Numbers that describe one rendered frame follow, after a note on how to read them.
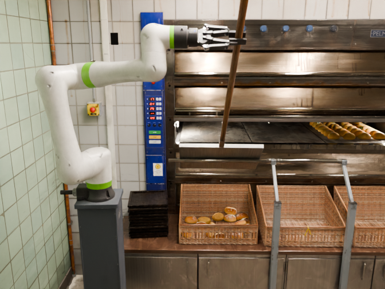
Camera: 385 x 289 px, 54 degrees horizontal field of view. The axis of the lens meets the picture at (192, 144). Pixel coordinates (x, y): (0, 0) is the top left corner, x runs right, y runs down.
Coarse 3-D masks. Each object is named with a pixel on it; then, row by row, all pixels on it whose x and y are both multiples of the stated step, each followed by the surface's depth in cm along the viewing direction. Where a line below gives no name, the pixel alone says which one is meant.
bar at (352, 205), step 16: (176, 160) 259; (192, 160) 258; (208, 160) 258; (224, 160) 258; (240, 160) 258; (256, 160) 258; (272, 160) 257; (288, 160) 257; (304, 160) 257; (320, 160) 257; (336, 160) 257; (352, 208) 241; (352, 224) 244; (272, 240) 250; (352, 240) 247; (272, 256) 251; (272, 272) 254; (272, 288) 257
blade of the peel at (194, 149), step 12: (180, 144) 246; (192, 144) 246; (204, 144) 246; (216, 144) 246; (228, 144) 246; (240, 144) 246; (252, 144) 246; (180, 156) 258; (192, 156) 258; (204, 156) 257; (216, 156) 257; (228, 156) 257; (240, 156) 257; (252, 156) 256; (180, 168) 277; (192, 168) 277; (204, 168) 276; (216, 168) 276; (228, 168) 276; (240, 168) 276; (252, 168) 275
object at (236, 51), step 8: (240, 0) 138; (248, 0) 137; (240, 8) 140; (240, 16) 143; (240, 24) 147; (240, 32) 150; (240, 48) 161; (232, 56) 166; (232, 64) 169; (232, 72) 174; (232, 80) 180; (232, 88) 186; (224, 112) 208; (224, 120) 214; (224, 128) 223; (224, 136) 232
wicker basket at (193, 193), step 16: (192, 192) 301; (208, 192) 301; (224, 192) 301; (240, 192) 301; (192, 208) 301; (208, 208) 301; (224, 208) 301; (240, 208) 301; (192, 224) 260; (208, 224) 260; (224, 224) 260; (240, 224) 260; (256, 224) 260; (192, 240) 263; (208, 240) 263; (224, 240) 263; (240, 240) 263; (256, 240) 262
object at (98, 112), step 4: (88, 104) 280; (92, 104) 280; (96, 104) 280; (100, 104) 283; (88, 108) 281; (96, 108) 281; (100, 108) 283; (88, 112) 282; (92, 112) 282; (96, 112) 282; (100, 112) 283
